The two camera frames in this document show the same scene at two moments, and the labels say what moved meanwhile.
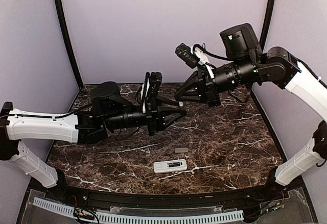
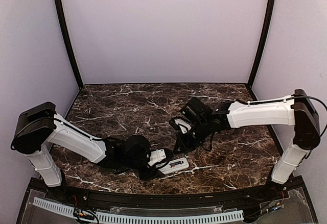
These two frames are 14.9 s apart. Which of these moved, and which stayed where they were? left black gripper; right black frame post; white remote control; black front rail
Moved: left black gripper
Stayed: right black frame post; black front rail; white remote control
